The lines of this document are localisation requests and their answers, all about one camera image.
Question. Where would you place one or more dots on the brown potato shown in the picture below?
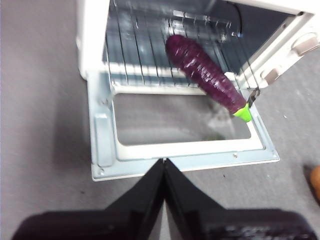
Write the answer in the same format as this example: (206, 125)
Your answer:
(316, 182)

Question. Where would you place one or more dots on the purple eggplant green stem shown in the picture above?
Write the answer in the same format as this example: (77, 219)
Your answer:
(200, 65)

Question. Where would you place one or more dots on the beige round oven knob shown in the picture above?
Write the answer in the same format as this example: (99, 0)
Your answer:
(270, 75)
(306, 45)

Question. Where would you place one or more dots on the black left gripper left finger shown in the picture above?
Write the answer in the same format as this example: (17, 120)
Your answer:
(112, 222)

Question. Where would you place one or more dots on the white Toshiba toaster oven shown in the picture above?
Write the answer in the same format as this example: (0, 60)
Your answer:
(92, 37)

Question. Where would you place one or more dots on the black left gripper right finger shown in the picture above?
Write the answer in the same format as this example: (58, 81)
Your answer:
(212, 222)

